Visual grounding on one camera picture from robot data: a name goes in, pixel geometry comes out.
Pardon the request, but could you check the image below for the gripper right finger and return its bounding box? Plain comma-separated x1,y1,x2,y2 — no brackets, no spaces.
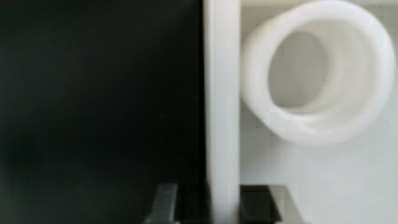
239,185,305,224

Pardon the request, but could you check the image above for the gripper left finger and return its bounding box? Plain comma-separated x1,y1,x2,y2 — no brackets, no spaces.
140,181,211,224

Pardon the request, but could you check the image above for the white square tabletop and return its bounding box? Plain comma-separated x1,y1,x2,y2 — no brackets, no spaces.
202,0,398,224

